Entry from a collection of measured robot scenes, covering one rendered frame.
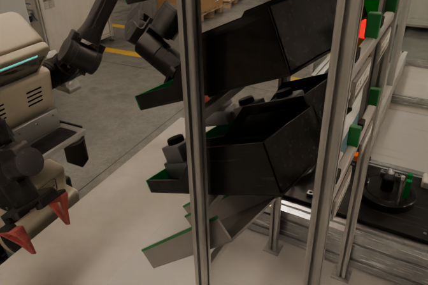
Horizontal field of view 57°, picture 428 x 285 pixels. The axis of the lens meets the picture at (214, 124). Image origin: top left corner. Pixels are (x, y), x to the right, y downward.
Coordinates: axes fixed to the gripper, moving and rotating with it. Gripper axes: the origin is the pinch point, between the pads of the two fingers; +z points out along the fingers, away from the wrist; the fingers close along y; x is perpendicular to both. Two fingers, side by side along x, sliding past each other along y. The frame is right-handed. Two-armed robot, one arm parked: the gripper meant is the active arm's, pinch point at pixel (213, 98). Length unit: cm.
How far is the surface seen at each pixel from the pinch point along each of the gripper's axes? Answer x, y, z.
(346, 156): -16.4, -12.3, 25.1
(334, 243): 20.6, 12.2, 39.5
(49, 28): 241, 219, -285
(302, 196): 20.3, 18.0, 27.3
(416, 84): 23, 135, 41
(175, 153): 1.1, -17.1, 4.2
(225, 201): 10.3, -9.5, 15.0
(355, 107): 26, 86, 25
